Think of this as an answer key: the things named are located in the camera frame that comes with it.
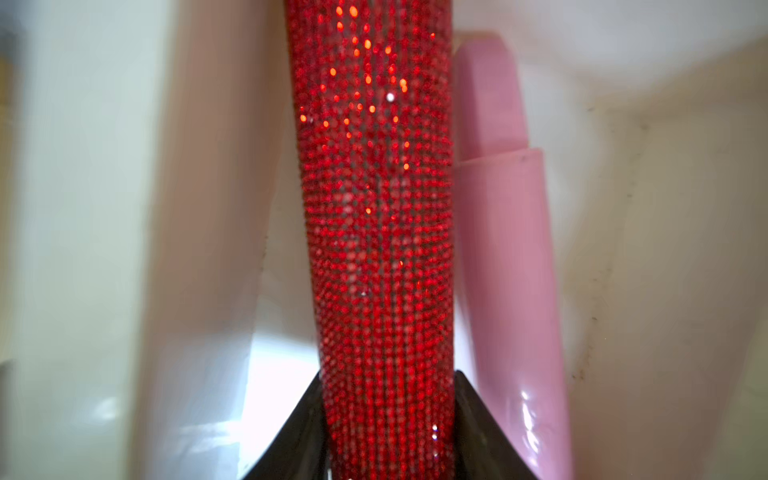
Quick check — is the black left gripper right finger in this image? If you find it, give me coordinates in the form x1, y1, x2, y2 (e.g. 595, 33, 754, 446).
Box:
454, 370, 537, 480

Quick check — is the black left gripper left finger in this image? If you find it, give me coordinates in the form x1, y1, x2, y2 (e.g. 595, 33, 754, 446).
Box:
244, 374, 330, 480

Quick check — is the pink microphone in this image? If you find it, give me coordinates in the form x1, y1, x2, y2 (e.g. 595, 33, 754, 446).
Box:
454, 36, 573, 479

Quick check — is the white drawer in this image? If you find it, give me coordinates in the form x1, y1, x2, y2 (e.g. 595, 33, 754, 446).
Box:
1, 1, 767, 479

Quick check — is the red glitter microphone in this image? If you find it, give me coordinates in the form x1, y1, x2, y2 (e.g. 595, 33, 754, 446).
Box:
284, 1, 455, 479

